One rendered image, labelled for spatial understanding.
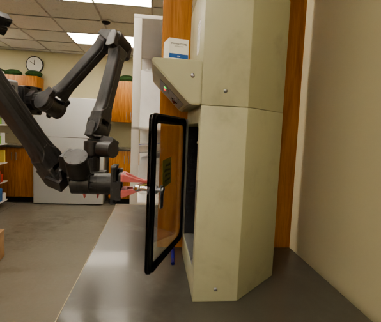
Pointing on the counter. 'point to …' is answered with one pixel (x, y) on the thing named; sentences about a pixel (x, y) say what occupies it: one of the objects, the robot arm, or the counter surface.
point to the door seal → (155, 190)
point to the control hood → (180, 79)
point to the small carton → (176, 48)
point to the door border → (152, 186)
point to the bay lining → (190, 179)
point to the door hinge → (185, 177)
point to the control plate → (170, 94)
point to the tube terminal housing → (236, 144)
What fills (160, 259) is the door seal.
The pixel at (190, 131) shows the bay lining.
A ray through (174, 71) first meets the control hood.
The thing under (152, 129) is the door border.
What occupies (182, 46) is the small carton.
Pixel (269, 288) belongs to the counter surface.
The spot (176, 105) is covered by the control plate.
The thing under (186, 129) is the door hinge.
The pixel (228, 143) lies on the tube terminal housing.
